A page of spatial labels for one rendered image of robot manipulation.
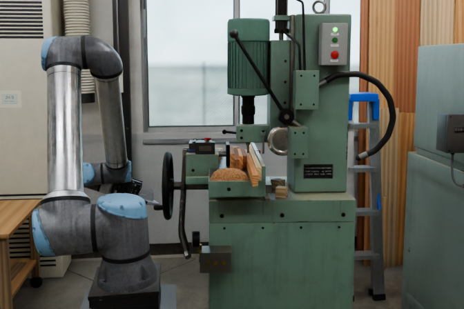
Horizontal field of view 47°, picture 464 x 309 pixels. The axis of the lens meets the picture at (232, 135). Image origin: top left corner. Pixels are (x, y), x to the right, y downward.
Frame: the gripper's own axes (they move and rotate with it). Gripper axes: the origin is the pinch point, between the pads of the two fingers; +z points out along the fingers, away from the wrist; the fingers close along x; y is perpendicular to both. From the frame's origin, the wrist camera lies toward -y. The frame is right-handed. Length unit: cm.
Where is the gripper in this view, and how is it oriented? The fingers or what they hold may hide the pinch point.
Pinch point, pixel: (155, 204)
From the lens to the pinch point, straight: 239.3
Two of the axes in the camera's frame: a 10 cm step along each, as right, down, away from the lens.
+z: 9.4, 3.3, 0.8
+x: -0.4, -1.5, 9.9
